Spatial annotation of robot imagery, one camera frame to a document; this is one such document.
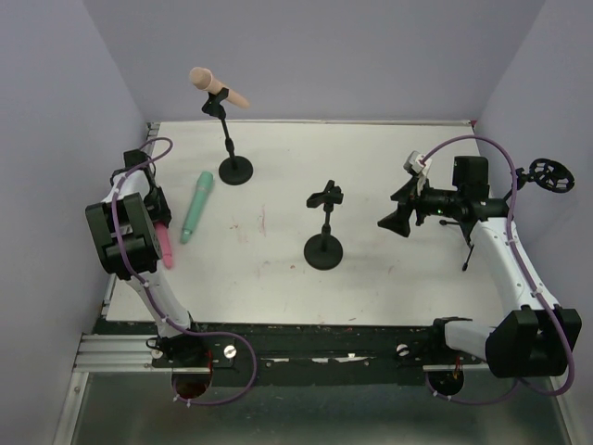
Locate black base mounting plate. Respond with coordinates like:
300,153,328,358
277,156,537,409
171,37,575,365
91,319,479,388

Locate peach toy microphone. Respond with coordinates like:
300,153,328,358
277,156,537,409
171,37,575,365
189,67,250,109

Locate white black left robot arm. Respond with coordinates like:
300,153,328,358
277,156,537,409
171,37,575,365
85,149,192,338

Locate black mic stand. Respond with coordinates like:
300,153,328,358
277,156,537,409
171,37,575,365
304,180,344,271
201,87,254,185

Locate green toy microphone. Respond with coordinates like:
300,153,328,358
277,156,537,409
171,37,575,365
180,172,214,244

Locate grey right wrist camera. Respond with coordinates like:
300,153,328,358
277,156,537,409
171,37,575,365
403,151,432,191

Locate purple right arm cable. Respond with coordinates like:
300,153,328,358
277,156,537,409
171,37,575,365
419,135,578,404

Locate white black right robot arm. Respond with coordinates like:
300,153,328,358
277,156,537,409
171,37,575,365
378,152,582,378

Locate pink toy microphone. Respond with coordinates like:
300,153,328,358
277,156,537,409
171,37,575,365
155,222,174,270

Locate black tripod with round mount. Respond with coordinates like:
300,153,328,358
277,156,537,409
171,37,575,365
439,159,574,273

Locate aluminium rail left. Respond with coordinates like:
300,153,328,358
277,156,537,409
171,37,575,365
73,335,209,375

